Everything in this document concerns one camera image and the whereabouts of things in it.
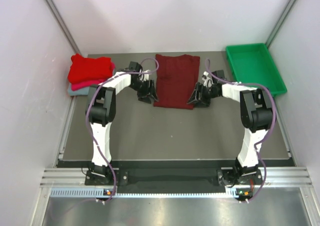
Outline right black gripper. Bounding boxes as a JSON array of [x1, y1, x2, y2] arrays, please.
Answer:
[[187, 82, 220, 108]]

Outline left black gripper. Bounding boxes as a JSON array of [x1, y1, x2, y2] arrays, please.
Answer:
[[129, 79, 158, 104]]

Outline dark red t shirt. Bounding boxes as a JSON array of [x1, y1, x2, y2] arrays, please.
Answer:
[[153, 54, 201, 110]]

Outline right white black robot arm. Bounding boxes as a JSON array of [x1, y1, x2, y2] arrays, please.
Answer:
[[187, 70, 276, 188]]

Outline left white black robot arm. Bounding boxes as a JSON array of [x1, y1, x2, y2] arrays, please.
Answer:
[[85, 59, 159, 186]]

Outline green plastic bin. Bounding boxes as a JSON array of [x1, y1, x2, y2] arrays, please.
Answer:
[[225, 43, 288, 97]]

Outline folded grey blue t shirt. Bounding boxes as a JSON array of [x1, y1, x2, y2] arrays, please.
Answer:
[[67, 69, 116, 97]]

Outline folded bright red t shirt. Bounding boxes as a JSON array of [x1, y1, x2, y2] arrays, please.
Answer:
[[67, 54, 113, 84]]

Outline folded pink t shirt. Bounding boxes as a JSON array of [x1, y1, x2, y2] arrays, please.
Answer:
[[70, 78, 107, 91]]

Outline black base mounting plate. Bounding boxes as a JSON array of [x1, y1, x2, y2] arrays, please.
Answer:
[[84, 167, 263, 187]]

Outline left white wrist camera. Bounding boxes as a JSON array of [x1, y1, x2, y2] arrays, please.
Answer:
[[138, 70, 152, 82]]

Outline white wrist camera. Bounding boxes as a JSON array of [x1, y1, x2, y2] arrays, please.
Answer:
[[201, 71, 213, 88], [138, 70, 152, 82]]

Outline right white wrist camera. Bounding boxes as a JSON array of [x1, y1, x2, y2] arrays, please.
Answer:
[[201, 71, 213, 88]]

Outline aluminium frame rail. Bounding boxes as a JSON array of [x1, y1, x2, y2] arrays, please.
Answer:
[[40, 166, 312, 188]]

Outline slotted grey cable duct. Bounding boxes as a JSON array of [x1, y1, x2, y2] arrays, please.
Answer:
[[50, 187, 239, 199]]

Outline right corner aluminium post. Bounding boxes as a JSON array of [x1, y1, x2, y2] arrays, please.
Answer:
[[265, 0, 298, 49]]

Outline corner aluminium post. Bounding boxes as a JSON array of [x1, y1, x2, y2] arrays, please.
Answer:
[[44, 0, 82, 55], [265, 0, 298, 49]]

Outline left corner aluminium post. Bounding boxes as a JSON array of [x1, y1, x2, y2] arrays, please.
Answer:
[[44, 0, 82, 55]]

